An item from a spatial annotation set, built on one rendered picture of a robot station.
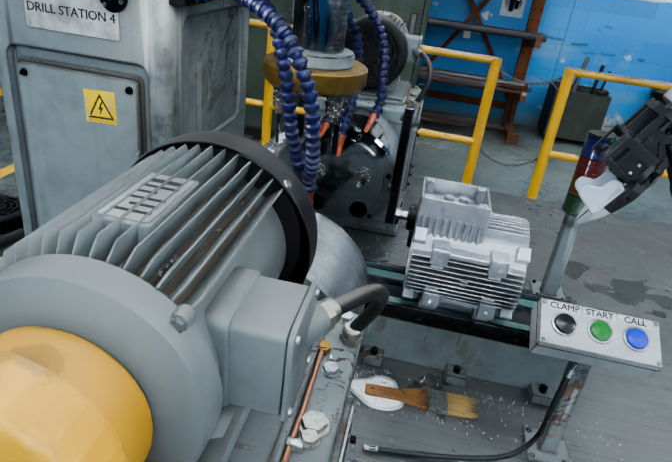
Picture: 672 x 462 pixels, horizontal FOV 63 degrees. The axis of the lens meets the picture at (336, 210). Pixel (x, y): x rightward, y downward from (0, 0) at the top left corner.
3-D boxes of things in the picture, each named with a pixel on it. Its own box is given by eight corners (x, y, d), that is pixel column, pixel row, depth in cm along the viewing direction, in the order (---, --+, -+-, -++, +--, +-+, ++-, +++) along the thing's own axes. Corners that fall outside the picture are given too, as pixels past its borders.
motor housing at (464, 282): (397, 316, 100) (416, 226, 92) (406, 264, 117) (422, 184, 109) (507, 340, 98) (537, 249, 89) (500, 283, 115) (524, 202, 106)
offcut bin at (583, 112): (586, 137, 564) (613, 57, 528) (597, 152, 523) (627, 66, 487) (535, 129, 571) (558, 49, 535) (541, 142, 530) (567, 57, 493)
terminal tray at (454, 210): (414, 233, 97) (421, 197, 94) (417, 209, 107) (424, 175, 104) (482, 247, 96) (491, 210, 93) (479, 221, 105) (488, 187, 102)
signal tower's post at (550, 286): (532, 298, 133) (587, 136, 115) (528, 281, 140) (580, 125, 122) (566, 305, 132) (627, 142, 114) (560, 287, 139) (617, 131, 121)
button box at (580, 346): (528, 352, 82) (539, 341, 78) (530, 309, 86) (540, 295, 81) (646, 378, 80) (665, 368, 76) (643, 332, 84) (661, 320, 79)
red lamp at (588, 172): (577, 177, 120) (583, 158, 118) (571, 168, 125) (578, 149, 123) (605, 182, 119) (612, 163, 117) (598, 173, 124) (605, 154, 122)
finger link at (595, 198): (556, 203, 90) (601, 163, 85) (582, 226, 90) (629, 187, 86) (559, 211, 87) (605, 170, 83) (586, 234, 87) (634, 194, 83)
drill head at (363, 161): (274, 232, 124) (282, 126, 113) (315, 169, 160) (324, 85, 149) (382, 254, 121) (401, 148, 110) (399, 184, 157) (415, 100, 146)
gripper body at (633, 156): (588, 149, 89) (650, 92, 83) (626, 182, 89) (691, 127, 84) (598, 165, 82) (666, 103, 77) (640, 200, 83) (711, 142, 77)
